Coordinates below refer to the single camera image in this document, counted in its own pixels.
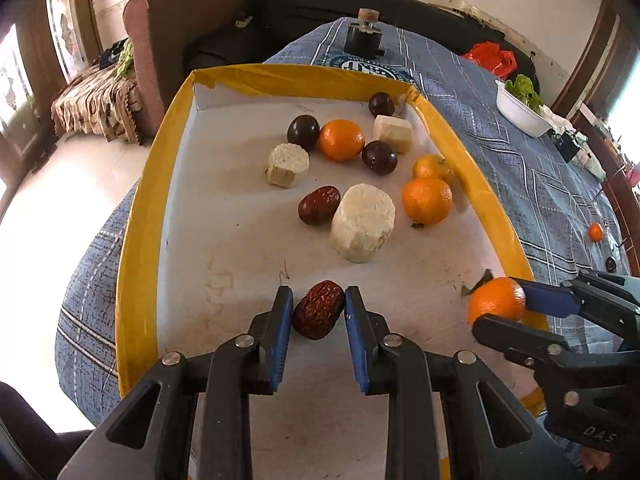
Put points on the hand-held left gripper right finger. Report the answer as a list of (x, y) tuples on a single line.
[(357, 345)]

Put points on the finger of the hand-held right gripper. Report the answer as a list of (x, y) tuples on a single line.
[(520, 336), (547, 300)]

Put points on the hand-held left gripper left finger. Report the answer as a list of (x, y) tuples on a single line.
[(282, 340)]

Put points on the tangerine with green leaf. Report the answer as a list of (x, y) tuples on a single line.
[(496, 300)]

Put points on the dried red date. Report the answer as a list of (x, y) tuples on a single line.
[(318, 310), (319, 205)]

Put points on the white tray with yellow rim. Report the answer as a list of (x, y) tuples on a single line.
[(225, 260)]

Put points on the large peeled sugarcane piece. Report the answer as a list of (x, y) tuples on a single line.
[(362, 230)]

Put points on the orange tangerine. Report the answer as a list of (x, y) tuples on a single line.
[(595, 232), (426, 200), (430, 167), (341, 140)]

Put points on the dark purple passion fruit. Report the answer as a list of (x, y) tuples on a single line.
[(303, 131), (610, 263), (379, 157), (381, 104)]

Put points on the white crumpled cloth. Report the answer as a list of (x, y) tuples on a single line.
[(592, 162)]

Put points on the small black box device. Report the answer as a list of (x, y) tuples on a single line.
[(567, 147)]

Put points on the white bowl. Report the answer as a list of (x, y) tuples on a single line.
[(520, 110)]

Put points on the green lettuce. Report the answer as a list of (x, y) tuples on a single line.
[(522, 87)]

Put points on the red plastic bag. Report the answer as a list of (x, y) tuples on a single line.
[(487, 55)]

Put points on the person's dark clothing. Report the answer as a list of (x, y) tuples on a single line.
[(30, 435)]

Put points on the brown patterned blanket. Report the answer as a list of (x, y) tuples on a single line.
[(95, 105)]

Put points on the black device with cork top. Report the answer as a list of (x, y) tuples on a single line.
[(362, 40)]

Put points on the small white object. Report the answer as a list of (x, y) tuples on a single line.
[(244, 21)]

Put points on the green cloth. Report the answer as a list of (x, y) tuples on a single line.
[(126, 57)]

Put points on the black clothing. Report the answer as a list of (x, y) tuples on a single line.
[(107, 56)]

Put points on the black sofa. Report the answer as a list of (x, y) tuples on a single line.
[(310, 5)]

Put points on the brown armchair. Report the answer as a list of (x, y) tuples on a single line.
[(165, 25)]

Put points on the wooden door with patterned glass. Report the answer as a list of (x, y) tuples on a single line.
[(65, 20)]

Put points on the brown wooden window frame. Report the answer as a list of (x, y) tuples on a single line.
[(600, 60)]

